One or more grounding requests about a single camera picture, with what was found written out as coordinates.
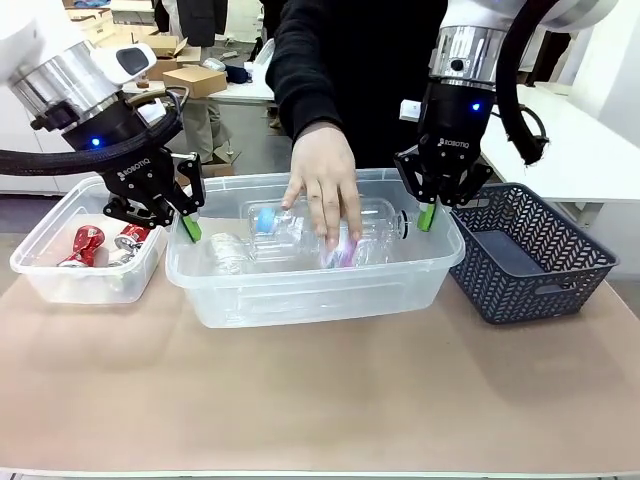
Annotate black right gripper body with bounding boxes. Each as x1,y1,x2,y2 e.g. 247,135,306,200
417,78,497,207

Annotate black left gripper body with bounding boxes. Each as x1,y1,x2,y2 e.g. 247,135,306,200
61,93,180,212

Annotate crushed red soda can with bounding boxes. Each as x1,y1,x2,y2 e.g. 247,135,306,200
57,224,107,270
113,222,153,252

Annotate clear plastic cup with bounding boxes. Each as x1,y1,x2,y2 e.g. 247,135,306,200
208,231,247,275

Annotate large clear bottle blue cap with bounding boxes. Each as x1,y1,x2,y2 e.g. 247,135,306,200
246,196,417,267

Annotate purple pink plastic bottle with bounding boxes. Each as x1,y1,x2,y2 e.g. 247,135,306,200
318,235,362,270

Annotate dark blue woven plastic basket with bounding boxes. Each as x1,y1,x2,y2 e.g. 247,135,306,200
448,181,620,326

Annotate person's right forearm black sleeve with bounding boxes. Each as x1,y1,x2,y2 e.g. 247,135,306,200
264,29,354,144

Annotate person's right hand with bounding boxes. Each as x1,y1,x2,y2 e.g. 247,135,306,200
281,129,365,250

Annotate cardboard box on floor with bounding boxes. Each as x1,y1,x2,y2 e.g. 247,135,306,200
199,148,237,180

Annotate background person beige trousers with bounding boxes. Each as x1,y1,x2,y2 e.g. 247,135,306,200
181,96,235,165

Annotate person's torso black sweater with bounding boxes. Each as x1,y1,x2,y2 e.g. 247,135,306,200
263,0,450,172

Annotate small clear plastic bin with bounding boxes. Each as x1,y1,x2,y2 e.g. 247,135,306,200
8,174,170,306

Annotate white side table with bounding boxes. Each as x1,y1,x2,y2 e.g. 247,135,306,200
478,81,640,241

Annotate closed cardboard box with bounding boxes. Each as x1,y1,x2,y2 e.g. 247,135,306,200
161,63,230,100

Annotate open cardboard box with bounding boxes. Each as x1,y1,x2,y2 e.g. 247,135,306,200
142,33,202,82

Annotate large clear plastic bin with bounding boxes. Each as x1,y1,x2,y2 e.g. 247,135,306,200
164,168,467,330

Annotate white background table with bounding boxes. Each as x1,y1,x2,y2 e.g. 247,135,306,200
121,59,277,106

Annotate dark blue cloth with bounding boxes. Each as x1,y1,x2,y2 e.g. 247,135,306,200
223,63,255,87

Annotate hanging dark coat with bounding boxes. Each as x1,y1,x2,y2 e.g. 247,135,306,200
152,0,230,50

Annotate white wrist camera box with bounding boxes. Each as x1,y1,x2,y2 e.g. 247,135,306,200
399,98,425,124

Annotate black frayed right arm cable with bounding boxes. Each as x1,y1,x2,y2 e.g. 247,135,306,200
496,0,552,166

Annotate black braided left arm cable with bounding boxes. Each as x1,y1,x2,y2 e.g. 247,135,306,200
0,84,190,177

